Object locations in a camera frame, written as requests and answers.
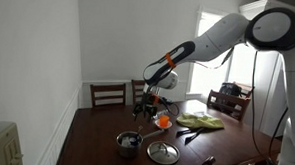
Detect small white bowl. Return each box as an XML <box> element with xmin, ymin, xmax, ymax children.
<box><xmin>153</xmin><ymin>118</ymin><xmax>173</xmax><ymax>131</ymax></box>

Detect dark wooden chair with bag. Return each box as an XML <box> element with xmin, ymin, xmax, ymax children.
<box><xmin>205</xmin><ymin>88</ymin><xmax>252</xmax><ymax>123</ymax></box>

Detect bright window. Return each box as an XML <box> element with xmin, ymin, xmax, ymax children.
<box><xmin>186</xmin><ymin>6</ymin><xmax>259</xmax><ymax>101</ymax></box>

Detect steel saucepan with handle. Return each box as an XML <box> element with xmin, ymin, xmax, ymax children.
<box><xmin>114</xmin><ymin>126</ymin><xmax>165</xmax><ymax>160</ymax></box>

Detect wrist camera with orange mount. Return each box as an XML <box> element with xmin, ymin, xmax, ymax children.
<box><xmin>151</xmin><ymin>93</ymin><xmax>165</xmax><ymax>106</ymax></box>

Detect black bag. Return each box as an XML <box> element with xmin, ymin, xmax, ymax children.
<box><xmin>219</xmin><ymin>82</ymin><xmax>244</xmax><ymax>98</ymax></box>

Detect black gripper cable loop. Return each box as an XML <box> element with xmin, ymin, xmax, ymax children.
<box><xmin>159</xmin><ymin>96</ymin><xmax>181</xmax><ymax>117</ymax></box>

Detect round steel lid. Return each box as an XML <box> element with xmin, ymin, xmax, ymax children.
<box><xmin>146</xmin><ymin>140</ymin><xmax>181</xmax><ymax>165</ymax></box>

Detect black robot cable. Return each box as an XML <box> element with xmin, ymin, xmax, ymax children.
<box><xmin>248</xmin><ymin>50</ymin><xmax>292</xmax><ymax>165</ymax></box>

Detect black tongs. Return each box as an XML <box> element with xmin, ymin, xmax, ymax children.
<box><xmin>175</xmin><ymin>126</ymin><xmax>206</xmax><ymax>147</ymax></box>

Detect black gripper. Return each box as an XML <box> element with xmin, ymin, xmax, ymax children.
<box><xmin>132</xmin><ymin>92</ymin><xmax>160</xmax><ymax>123</ymax></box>

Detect orange plastic cup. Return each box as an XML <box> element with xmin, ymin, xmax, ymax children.
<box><xmin>159</xmin><ymin>114</ymin><xmax>171</xmax><ymax>129</ymax></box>

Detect beige wall light switch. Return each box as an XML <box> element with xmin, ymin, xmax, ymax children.
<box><xmin>0</xmin><ymin>120</ymin><xmax>26</xmax><ymax>165</ymax></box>

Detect yellow-green cloth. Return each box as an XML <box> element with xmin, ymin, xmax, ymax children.
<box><xmin>176</xmin><ymin>112</ymin><xmax>226</xmax><ymax>131</ymax></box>

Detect white tall cabinet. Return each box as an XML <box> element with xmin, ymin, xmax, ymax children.
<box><xmin>233</xmin><ymin>0</ymin><xmax>295</xmax><ymax>139</ymax></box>

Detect orange strap on arm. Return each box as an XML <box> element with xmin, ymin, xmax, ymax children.
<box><xmin>164</xmin><ymin>51</ymin><xmax>178</xmax><ymax>69</ymax></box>

